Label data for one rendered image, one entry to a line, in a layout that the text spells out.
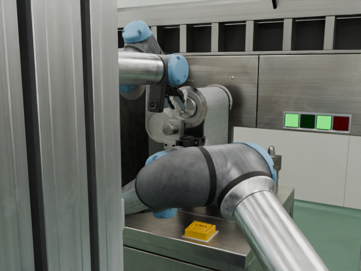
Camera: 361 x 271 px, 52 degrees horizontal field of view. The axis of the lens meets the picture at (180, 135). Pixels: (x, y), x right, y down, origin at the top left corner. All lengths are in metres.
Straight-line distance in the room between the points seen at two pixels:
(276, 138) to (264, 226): 3.38
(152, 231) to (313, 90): 0.81
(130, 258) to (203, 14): 1.03
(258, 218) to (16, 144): 0.50
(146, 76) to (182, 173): 0.28
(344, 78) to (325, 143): 2.44
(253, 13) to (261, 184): 1.02
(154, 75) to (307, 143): 3.18
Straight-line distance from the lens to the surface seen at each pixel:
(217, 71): 1.62
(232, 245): 1.09
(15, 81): 0.19
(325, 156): 3.94
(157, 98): 1.14
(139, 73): 0.82
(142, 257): 1.24
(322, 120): 1.52
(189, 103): 1.29
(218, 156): 0.69
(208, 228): 1.12
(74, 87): 0.22
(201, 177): 0.66
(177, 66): 0.90
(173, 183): 0.67
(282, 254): 0.61
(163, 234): 1.14
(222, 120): 1.47
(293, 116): 1.53
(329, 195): 4.04
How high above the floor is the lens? 1.38
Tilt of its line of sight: 10 degrees down
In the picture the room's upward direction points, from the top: straight up
